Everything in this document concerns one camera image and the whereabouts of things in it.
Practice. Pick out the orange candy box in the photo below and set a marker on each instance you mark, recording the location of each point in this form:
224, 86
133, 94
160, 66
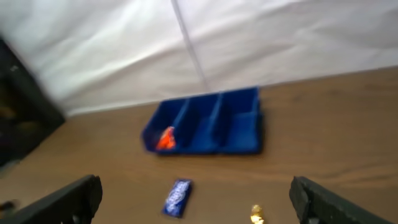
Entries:
170, 138
160, 144

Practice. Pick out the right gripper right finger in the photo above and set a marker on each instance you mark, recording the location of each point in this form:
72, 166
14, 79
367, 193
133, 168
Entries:
320, 205

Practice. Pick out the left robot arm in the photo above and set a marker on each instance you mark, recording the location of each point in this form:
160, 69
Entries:
18, 124

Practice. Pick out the blue tray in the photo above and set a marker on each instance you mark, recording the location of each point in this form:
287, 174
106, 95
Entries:
236, 133

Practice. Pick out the gold wrapped candy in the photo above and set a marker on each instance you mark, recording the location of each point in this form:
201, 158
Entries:
257, 214

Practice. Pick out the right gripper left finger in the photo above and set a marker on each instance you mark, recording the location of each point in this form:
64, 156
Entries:
62, 202

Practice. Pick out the blue candy pack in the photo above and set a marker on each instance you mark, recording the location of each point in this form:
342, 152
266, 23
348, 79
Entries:
177, 197

